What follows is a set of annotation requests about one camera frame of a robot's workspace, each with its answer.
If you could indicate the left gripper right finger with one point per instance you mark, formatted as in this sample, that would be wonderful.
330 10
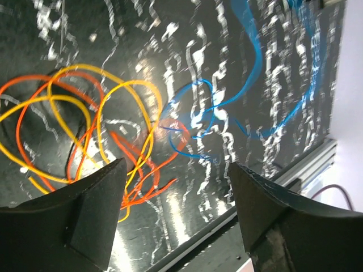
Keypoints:
285 231

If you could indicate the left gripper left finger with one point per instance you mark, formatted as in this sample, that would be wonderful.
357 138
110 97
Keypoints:
70 229

